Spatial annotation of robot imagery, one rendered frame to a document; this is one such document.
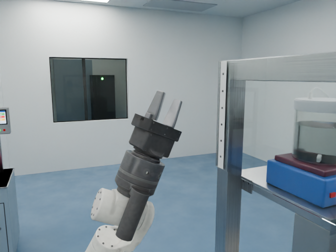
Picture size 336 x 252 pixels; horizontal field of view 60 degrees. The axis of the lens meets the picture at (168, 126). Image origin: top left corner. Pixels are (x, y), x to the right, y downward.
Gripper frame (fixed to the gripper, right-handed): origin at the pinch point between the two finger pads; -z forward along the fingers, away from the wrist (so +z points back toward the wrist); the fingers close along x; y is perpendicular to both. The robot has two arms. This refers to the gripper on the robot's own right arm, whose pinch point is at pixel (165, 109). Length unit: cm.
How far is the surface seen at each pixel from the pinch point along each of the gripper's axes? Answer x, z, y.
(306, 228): -39.7, 14.1, -21.9
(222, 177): -41.3, 12.1, 7.4
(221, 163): -38.8, 7.9, 8.0
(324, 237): -38.1, 13.9, -26.5
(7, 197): -54, 108, 203
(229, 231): -49, 28, 2
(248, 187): -45.1, 11.8, -0.4
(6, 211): -58, 120, 202
